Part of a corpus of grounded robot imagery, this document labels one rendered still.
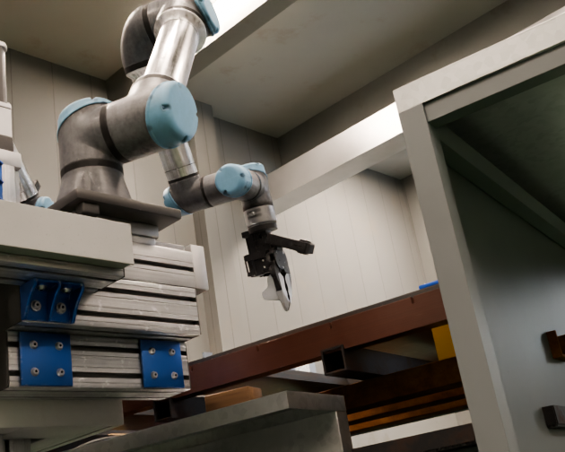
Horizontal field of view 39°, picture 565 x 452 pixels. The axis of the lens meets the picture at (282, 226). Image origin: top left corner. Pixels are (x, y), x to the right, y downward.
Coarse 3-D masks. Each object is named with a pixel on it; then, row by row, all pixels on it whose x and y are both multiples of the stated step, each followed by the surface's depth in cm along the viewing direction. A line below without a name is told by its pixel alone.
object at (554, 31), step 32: (544, 32) 109; (480, 64) 114; (512, 64) 111; (416, 96) 118; (544, 96) 130; (448, 128) 136; (480, 128) 138; (512, 128) 140; (544, 128) 142; (512, 160) 153; (544, 160) 155; (544, 192) 172
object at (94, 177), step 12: (72, 168) 144; (84, 168) 144; (96, 168) 144; (108, 168) 145; (120, 168) 148; (72, 180) 143; (84, 180) 143; (96, 180) 142; (108, 180) 143; (120, 180) 146; (60, 192) 144; (108, 192) 141; (120, 192) 143
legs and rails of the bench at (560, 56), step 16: (560, 48) 108; (528, 64) 110; (544, 64) 109; (560, 64) 107; (480, 80) 114; (496, 80) 112; (512, 80) 111; (528, 80) 110; (544, 80) 111; (448, 96) 116; (464, 96) 114; (480, 96) 113; (496, 96) 113; (512, 96) 114; (432, 112) 117; (448, 112) 115; (464, 112) 116
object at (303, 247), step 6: (270, 234) 189; (270, 240) 189; (276, 240) 188; (282, 240) 188; (288, 240) 187; (294, 240) 187; (300, 240) 187; (306, 240) 187; (282, 246) 188; (288, 246) 187; (294, 246) 186; (300, 246) 186; (306, 246) 185; (312, 246) 187; (300, 252) 187; (306, 252) 185; (312, 252) 188
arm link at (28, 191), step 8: (24, 168) 206; (24, 176) 206; (24, 184) 205; (32, 184) 208; (24, 192) 206; (32, 192) 207; (24, 200) 206; (32, 200) 207; (40, 200) 208; (48, 200) 210
